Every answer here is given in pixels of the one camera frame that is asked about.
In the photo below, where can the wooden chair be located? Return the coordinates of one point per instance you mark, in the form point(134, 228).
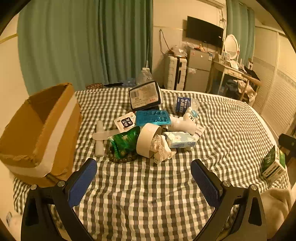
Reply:
point(253, 81)

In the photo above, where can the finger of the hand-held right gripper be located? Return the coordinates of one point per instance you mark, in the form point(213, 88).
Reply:
point(288, 140)

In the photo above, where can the white dressing table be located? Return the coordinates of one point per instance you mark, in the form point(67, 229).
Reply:
point(227, 69)

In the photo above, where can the brown cardboard box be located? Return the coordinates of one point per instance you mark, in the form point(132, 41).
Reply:
point(27, 129)

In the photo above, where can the green snack packet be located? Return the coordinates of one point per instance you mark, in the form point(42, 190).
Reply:
point(123, 141)

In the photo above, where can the translucent white tube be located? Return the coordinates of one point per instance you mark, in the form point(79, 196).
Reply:
point(99, 146)

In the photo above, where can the white suitcase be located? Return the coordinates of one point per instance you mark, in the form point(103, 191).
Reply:
point(172, 71)

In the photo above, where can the dark pouch with white label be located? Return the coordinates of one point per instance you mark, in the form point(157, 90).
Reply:
point(144, 96)

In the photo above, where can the light blue tissue pack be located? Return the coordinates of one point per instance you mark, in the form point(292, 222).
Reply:
point(180, 139)

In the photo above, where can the white flat plastic strip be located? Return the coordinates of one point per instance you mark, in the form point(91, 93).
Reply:
point(105, 134)

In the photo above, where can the white oval vanity mirror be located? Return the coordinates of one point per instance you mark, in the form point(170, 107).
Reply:
point(231, 45)

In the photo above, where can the grey mini fridge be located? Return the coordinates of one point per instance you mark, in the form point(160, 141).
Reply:
point(197, 69)

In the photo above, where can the blue blister pack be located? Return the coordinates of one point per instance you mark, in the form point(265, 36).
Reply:
point(152, 117)

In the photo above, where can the small white cream tube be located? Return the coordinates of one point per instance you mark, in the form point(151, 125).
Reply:
point(199, 132)

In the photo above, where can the pile of clothes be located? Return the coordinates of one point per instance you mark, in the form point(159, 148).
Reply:
point(247, 90)

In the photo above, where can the wide green curtain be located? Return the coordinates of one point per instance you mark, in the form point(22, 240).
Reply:
point(69, 41)

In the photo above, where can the beige lace cloth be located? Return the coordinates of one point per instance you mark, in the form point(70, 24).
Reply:
point(161, 148)

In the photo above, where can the small blue-label water bottle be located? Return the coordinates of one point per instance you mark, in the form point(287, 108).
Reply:
point(182, 104)

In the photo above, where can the narrow green curtain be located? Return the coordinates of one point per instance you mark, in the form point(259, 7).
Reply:
point(240, 25)

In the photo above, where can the green and white medicine box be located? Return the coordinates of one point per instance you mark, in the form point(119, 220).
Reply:
point(271, 164)

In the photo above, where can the white tape roll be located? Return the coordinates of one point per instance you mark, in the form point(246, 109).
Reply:
point(144, 141)

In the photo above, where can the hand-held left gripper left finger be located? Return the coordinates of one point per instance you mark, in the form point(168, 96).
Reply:
point(82, 183)

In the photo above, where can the white bottle with blue cap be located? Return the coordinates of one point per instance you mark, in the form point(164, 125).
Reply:
point(182, 125)

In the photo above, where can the plastic bags clutter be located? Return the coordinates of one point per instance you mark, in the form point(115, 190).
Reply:
point(177, 51)

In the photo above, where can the white louvred wardrobe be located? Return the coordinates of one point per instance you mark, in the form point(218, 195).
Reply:
point(272, 88)

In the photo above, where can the clear plastic bottle pack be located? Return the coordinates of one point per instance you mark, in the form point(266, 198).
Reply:
point(129, 82)

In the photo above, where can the large clear water bottle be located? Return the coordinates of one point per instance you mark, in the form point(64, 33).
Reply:
point(144, 75)

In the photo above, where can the white air conditioner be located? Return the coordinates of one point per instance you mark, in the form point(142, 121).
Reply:
point(215, 2)

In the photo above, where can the white sachet with black label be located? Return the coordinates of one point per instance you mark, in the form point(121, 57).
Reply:
point(124, 121)

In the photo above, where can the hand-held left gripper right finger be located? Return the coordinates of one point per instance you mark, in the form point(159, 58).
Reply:
point(205, 183)

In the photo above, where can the beige blanket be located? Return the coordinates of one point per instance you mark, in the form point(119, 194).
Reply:
point(275, 208)

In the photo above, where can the grey checked bedsheet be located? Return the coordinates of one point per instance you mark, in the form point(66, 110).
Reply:
point(148, 185)

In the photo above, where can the black wall television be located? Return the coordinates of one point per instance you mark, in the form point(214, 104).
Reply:
point(204, 30)

